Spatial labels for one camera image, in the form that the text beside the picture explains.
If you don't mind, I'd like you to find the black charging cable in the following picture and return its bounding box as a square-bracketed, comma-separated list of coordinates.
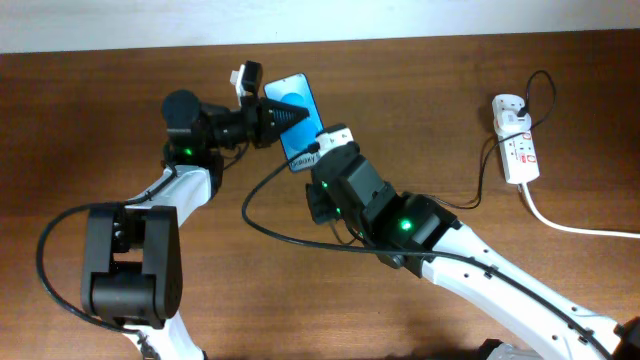
[327, 69, 557, 246]

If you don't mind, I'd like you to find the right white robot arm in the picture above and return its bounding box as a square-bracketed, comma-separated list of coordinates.
[306, 141, 639, 359]

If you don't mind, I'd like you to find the white USB charger plug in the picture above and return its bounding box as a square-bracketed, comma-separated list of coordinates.
[492, 94, 532, 137]

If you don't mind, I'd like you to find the white power strip cord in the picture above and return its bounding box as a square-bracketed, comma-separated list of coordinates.
[519, 181, 640, 240]

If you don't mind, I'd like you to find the white power strip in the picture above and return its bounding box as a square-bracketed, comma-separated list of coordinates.
[497, 129, 540, 185]

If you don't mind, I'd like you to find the blue Galaxy smartphone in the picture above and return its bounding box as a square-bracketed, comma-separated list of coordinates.
[262, 72, 326, 174]

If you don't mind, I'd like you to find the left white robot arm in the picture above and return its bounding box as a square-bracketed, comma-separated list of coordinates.
[81, 61, 309, 359]

